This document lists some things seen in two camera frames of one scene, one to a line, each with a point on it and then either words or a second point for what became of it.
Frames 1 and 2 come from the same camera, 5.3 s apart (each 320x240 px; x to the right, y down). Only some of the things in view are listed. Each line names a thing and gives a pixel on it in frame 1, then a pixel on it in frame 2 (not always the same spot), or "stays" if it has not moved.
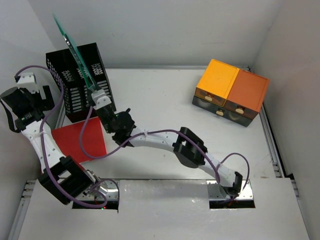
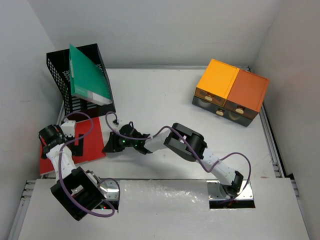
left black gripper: [45, 104] → [76, 149]
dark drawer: [237, 118] stays
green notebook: [79, 56] → [86, 82]
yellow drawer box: [216, 82] stays
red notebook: [93, 139] stays
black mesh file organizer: [73, 90] stays
